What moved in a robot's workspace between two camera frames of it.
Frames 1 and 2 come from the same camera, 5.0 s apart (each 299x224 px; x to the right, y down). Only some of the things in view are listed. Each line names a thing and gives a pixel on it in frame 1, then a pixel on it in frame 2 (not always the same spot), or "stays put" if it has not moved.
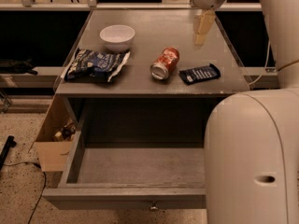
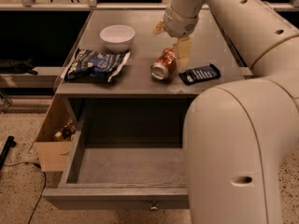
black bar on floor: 9,143 stays put
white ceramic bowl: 117,38 stays put
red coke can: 163,67 stays put
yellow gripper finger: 202,23 to 183,51
